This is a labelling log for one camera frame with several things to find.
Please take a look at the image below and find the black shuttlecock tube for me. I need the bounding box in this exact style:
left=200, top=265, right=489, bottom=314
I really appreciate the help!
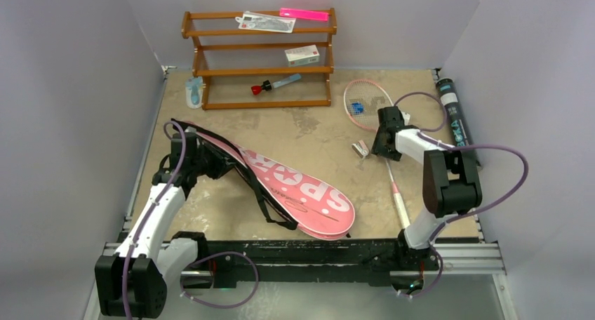
left=436, top=78, right=474, bottom=147

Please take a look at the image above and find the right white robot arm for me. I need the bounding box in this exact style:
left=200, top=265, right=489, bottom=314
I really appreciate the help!
left=372, top=106, right=483, bottom=269

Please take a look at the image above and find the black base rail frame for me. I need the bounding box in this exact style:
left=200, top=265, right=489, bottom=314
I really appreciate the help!
left=131, top=233, right=505, bottom=293

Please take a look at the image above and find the pink racket cover bag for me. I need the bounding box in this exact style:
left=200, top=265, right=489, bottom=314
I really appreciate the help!
left=176, top=121, right=355, bottom=241

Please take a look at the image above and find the blue grey eraser block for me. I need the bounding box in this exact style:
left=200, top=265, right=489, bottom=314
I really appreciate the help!
left=349, top=102, right=365, bottom=116

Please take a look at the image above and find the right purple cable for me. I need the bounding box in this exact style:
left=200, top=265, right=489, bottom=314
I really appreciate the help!
left=394, top=91, right=530, bottom=300

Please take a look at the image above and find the light blue packaged item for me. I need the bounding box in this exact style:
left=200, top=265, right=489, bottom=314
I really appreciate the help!
left=185, top=76, right=204, bottom=109

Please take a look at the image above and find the clear plastic blister package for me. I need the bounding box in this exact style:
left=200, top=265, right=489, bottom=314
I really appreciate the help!
left=235, top=11, right=297, bottom=33

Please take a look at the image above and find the pink flat ruler package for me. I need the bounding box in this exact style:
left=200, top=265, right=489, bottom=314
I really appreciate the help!
left=279, top=8, right=329, bottom=22

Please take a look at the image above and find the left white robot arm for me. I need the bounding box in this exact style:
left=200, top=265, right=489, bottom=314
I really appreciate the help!
left=95, top=131, right=220, bottom=319

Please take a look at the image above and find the wooden three-tier shelf rack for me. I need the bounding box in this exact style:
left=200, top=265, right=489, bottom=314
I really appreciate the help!
left=181, top=8, right=337, bottom=110

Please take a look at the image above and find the white red small box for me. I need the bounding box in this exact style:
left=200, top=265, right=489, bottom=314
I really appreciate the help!
left=284, top=45, right=320, bottom=67

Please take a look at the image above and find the light blue glue stick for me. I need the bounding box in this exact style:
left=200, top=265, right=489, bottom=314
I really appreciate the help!
left=272, top=74, right=302, bottom=88

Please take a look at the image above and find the pink badminton racket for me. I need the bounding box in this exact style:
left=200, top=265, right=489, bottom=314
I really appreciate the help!
left=343, top=79, right=410, bottom=229

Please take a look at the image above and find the white pink small clip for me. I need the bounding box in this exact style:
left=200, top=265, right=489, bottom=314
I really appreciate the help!
left=352, top=140, right=370, bottom=159

